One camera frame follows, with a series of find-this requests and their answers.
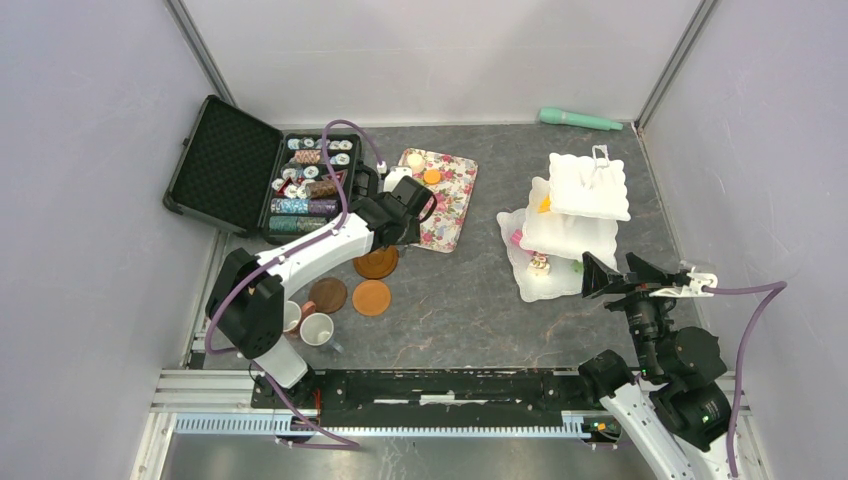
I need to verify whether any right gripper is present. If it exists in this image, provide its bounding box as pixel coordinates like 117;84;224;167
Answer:
580;249;682;376

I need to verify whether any white decorated cake slice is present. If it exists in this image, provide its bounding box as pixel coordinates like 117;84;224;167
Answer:
527;252;551;276

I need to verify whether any yellow wedge cake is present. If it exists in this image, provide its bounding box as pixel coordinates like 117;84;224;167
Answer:
537;195;551;213

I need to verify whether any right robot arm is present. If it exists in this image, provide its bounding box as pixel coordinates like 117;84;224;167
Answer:
577;252;734;479

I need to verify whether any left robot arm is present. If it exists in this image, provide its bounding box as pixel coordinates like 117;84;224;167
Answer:
205;176;436;408

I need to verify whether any white three-tier cake stand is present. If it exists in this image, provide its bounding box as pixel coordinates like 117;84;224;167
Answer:
496;144;631;303

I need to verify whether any mint green rolling pin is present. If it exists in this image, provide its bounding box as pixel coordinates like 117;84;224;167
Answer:
538;107;624;131

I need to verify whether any floral serving tray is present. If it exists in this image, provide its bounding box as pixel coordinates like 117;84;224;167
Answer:
398;148;479;253

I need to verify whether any orange macaron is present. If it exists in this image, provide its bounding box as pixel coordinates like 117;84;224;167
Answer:
422;169;442;185

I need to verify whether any cream dome cake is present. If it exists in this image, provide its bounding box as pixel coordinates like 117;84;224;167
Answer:
406;152;426;174

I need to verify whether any large brown saucer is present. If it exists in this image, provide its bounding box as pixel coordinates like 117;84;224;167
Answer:
353;246;399;280

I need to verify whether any orange-brown saucer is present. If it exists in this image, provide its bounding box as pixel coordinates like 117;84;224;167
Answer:
352;280;392;317

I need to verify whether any dark brown saucer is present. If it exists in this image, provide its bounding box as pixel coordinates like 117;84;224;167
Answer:
308;277;348;314

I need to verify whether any black poker chip case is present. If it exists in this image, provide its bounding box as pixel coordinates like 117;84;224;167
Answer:
163;95;378;245

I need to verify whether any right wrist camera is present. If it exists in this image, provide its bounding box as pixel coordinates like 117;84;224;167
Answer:
676;262;718;298

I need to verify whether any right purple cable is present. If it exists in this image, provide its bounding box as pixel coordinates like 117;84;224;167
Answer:
702;281;788;480

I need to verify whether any white cup grey handle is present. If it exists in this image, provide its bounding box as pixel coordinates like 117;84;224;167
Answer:
299;313;345;353

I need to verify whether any black mounting rail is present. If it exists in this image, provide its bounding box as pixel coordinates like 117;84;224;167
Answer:
286;368;607;429

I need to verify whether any white cup pink handle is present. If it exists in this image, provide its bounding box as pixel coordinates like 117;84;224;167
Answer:
283;300;316;335

